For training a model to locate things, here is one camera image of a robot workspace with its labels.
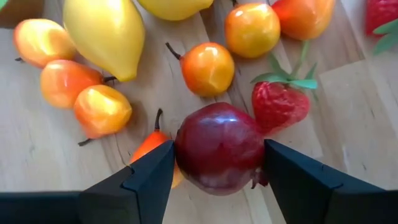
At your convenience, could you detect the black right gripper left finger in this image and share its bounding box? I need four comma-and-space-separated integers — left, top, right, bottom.
79, 139, 176, 224

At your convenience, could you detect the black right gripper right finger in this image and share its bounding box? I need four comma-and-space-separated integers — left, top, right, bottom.
263, 139, 398, 224

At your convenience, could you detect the small orange toy pear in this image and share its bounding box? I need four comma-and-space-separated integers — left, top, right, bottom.
12, 17, 77, 69
271, 0, 336, 41
73, 84, 134, 147
129, 108, 186, 190
39, 58, 118, 110
164, 42, 236, 98
224, 2, 282, 59

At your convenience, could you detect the dark red pomegranate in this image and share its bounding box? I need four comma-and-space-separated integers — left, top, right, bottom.
174, 101, 270, 197

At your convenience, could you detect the yellow toy lemon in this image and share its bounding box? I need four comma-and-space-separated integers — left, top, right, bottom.
62, 0, 146, 83
136, 0, 215, 22

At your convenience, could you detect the red toy strawberry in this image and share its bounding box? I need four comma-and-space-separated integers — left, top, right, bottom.
365, 0, 398, 56
250, 40, 320, 136

